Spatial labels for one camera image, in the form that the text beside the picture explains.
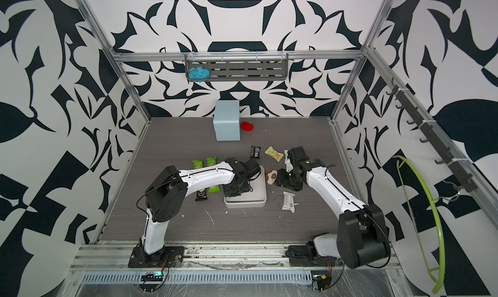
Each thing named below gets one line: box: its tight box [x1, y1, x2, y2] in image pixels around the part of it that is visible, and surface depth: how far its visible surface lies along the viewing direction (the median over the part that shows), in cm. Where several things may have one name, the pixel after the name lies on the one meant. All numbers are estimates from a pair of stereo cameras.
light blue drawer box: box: [213, 99, 241, 142], surface depth 107 cm
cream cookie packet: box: [264, 145, 285, 163], surface depth 105 cm
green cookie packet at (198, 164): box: [191, 159, 204, 170], surface depth 101 cm
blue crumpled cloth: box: [188, 66, 211, 83], surface depth 93 cm
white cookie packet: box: [284, 149, 294, 173], surface depth 79 cm
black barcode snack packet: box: [249, 145, 262, 159], surface depth 106 cm
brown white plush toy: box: [265, 168, 278, 185], surface depth 94 cm
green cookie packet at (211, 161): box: [206, 156, 218, 167], surface depth 102 cm
